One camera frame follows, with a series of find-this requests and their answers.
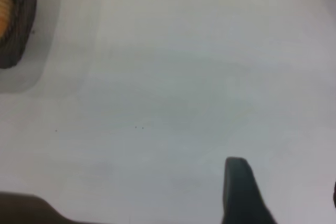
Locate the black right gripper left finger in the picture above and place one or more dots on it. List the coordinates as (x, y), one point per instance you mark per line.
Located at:
(26, 209)

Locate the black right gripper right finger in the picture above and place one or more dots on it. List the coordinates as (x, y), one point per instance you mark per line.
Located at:
(241, 195)

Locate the dark brown woven basket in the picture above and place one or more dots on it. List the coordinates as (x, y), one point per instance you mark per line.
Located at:
(22, 22)

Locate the golden ridged bread loaf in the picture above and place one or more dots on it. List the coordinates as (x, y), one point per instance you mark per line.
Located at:
(4, 11)

